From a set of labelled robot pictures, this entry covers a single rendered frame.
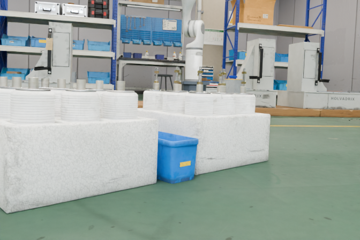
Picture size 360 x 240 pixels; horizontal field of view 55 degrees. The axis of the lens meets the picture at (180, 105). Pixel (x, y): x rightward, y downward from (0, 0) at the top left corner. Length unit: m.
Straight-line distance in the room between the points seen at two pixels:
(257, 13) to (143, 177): 6.01
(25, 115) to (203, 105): 0.55
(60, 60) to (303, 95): 2.50
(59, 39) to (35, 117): 2.56
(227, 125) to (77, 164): 0.53
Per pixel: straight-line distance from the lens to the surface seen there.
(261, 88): 3.77
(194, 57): 1.87
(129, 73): 9.69
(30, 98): 0.83
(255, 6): 6.80
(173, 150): 0.98
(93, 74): 6.42
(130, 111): 0.94
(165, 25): 7.48
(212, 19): 7.98
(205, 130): 1.10
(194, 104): 1.13
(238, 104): 1.31
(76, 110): 0.87
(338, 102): 4.22
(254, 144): 1.31
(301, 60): 4.05
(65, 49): 3.36
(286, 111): 3.77
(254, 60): 3.83
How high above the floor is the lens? 0.28
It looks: 3 degrees down
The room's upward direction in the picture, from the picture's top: 2 degrees clockwise
